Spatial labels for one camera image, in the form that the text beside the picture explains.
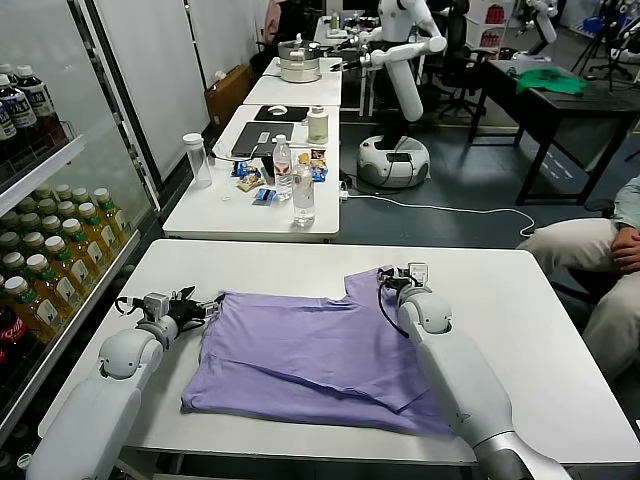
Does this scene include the black chair low back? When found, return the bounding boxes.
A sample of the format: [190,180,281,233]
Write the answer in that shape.
[248,42,282,77]

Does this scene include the black office chair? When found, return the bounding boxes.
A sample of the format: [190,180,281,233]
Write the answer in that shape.
[430,0,490,122]

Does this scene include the white shelf red boxes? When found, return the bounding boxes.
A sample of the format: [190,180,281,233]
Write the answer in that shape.
[478,0,512,51]

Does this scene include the white cabinet shelf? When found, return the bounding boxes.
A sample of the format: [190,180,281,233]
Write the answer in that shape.
[0,134,88,216]

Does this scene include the bystander hand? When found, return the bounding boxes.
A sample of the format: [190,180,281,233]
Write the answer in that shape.
[612,227,640,274]

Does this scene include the glass door drinks cabinet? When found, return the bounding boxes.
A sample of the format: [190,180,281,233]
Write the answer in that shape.
[0,0,163,451]

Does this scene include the water bottle red label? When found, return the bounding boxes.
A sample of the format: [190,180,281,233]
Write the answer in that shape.
[272,134,294,202]

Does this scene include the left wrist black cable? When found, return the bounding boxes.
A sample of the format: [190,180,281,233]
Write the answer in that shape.
[115,296,147,317]

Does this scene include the left wrist camera box grey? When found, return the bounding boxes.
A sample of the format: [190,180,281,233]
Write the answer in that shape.
[142,294,172,322]

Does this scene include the white table with snacks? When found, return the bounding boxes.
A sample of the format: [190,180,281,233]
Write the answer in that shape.
[162,104,341,245]

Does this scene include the black mouse pad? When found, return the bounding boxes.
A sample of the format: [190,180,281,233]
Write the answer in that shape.
[252,105,309,124]

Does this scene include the tan snack packet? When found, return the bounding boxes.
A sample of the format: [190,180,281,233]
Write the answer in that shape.
[237,169,265,194]

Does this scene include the steel steamer pot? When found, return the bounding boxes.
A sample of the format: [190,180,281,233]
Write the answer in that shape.
[276,33,324,85]

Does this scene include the pink garment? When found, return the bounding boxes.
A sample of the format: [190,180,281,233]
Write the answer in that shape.
[264,0,284,46]

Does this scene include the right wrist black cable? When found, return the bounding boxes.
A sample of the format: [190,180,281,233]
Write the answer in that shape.
[376,278,417,342]

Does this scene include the brown cardboard box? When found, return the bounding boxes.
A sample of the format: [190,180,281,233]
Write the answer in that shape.
[204,64,254,129]

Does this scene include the green cap bottle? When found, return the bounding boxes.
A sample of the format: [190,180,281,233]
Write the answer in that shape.
[16,451,39,480]

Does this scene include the cola bottle red label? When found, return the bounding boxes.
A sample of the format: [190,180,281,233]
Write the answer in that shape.
[0,344,15,387]
[0,299,35,362]

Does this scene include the black laptop closed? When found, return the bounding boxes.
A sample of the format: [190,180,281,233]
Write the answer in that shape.
[230,122,296,161]

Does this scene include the black table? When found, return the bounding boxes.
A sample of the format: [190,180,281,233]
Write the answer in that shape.
[486,58,640,208]

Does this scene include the beige trousers of bystander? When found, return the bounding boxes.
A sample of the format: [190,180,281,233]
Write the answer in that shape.
[517,219,640,379]

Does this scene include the purple t-shirt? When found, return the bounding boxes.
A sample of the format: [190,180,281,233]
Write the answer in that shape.
[179,267,459,439]

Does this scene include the blue bin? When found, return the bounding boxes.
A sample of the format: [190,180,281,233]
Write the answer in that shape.
[574,17,609,38]

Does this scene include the clear plastic water bottle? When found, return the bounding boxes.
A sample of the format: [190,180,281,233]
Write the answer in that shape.
[291,163,317,230]

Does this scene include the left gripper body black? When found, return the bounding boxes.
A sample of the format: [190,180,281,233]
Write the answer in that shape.
[167,297,207,333]

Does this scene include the green cloth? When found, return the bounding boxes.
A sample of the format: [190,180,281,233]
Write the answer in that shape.
[514,68,592,97]

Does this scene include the right wrist camera box grey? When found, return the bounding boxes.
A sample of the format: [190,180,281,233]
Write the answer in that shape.
[406,261,434,290]

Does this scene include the white wheeled robot body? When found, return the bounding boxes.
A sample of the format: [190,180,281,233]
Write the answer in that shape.
[355,0,437,190]

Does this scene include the white table with pot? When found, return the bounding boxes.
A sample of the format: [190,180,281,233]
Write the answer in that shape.
[242,57,344,108]

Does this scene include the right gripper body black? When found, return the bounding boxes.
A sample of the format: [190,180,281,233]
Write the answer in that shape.
[384,269,417,301]

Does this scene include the clear tumbler white lid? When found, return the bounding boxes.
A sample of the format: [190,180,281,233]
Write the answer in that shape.
[181,132,213,190]

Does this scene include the wrist camera box grey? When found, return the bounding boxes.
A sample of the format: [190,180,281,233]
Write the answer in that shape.
[142,294,172,322]
[406,261,434,290]

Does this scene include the beige jar with lid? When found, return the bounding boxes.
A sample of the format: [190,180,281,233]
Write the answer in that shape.
[305,105,329,146]

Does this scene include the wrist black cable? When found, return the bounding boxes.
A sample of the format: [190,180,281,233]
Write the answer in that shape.
[115,296,147,317]
[376,278,417,342]

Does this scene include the small white robot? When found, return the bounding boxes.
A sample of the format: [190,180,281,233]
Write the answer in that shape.
[509,0,559,64]

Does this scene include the white floor cable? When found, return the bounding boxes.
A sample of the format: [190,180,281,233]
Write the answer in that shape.
[346,192,537,239]

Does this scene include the pale green shirt sleeve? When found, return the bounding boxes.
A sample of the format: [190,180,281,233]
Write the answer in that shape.
[612,173,640,234]

